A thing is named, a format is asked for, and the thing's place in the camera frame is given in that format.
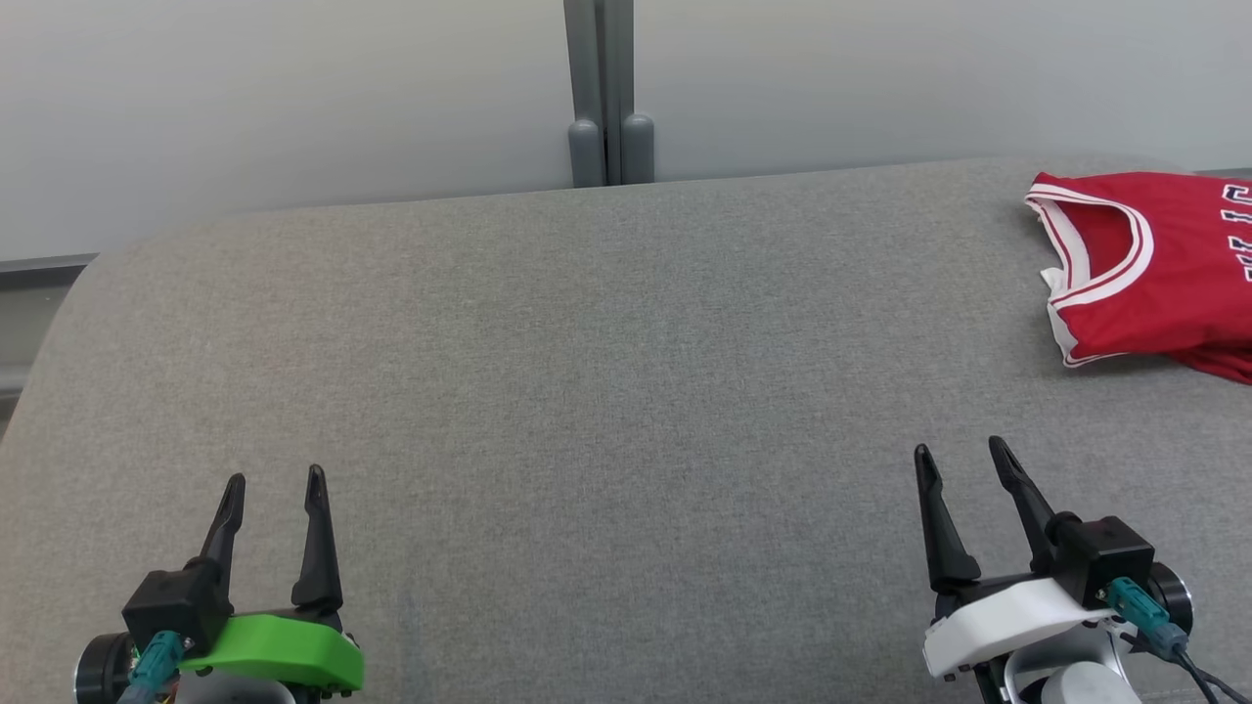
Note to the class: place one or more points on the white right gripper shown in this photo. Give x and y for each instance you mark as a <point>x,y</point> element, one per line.
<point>1007,616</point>

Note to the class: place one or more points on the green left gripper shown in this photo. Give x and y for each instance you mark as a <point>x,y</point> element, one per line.
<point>284,650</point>

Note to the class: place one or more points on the red basketball jersey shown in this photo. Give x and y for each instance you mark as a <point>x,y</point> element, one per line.
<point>1164,274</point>

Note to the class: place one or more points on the grey fabric sofa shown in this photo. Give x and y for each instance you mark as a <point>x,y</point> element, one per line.
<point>587,391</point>

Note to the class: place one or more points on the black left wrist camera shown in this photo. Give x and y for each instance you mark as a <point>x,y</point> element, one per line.
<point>181,601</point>

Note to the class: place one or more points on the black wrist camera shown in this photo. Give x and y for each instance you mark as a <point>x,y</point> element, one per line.
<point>1110,557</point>
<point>181,601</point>

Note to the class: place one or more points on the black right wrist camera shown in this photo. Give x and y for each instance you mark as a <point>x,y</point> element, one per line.
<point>1110,557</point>

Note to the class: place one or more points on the grey partition post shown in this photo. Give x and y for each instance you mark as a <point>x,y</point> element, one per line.
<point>608,93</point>

